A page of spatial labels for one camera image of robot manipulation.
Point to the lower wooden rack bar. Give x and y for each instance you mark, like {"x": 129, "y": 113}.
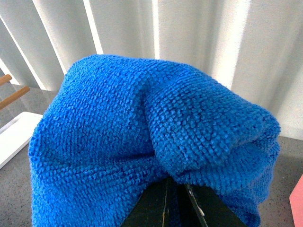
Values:
{"x": 7, "y": 101}

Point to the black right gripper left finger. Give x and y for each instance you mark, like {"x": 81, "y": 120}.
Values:
{"x": 152, "y": 209}

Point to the wooden rack bar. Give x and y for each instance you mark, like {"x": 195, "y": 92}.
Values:
{"x": 7, "y": 101}
{"x": 5, "y": 79}

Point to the pink plastic bin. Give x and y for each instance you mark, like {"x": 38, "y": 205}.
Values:
{"x": 296, "y": 202}

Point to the upper wooden rack bar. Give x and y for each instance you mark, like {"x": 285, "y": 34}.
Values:
{"x": 5, "y": 79}

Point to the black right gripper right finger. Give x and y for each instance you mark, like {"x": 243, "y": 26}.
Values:
{"x": 208, "y": 210}

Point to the white rack base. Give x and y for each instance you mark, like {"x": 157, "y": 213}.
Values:
{"x": 16, "y": 134}

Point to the white curtain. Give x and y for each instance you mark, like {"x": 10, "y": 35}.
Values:
{"x": 253, "y": 47}

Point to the blue microfiber cloth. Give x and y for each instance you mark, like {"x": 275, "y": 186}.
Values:
{"x": 119, "y": 124}

